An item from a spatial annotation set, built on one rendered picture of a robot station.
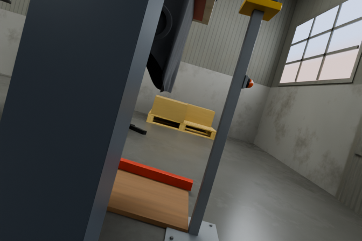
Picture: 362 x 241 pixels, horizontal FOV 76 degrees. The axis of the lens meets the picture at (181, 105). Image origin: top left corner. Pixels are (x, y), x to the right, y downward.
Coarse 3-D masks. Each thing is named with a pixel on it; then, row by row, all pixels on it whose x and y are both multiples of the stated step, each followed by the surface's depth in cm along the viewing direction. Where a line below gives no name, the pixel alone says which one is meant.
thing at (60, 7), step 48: (48, 0) 37; (96, 0) 37; (144, 0) 37; (48, 48) 37; (96, 48) 38; (144, 48) 47; (48, 96) 38; (96, 96) 38; (0, 144) 38; (48, 144) 38; (96, 144) 39; (0, 192) 38; (48, 192) 39; (96, 192) 39; (0, 240) 39; (48, 240) 39; (96, 240) 55
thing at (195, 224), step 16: (256, 0) 84; (256, 16) 89; (272, 16) 91; (256, 32) 89; (240, 64) 90; (240, 80) 90; (224, 112) 91; (224, 128) 91; (224, 144) 91; (208, 160) 94; (208, 176) 92; (208, 192) 92; (192, 224) 93; (208, 224) 104; (176, 240) 86; (192, 240) 89; (208, 240) 92
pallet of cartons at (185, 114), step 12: (156, 96) 338; (156, 108) 340; (168, 108) 340; (180, 108) 341; (192, 108) 381; (204, 108) 404; (156, 120) 372; (168, 120) 404; (180, 120) 342; (192, 120) 382; (204, 120) 383; (192, 132) 348; (204, 132) 384
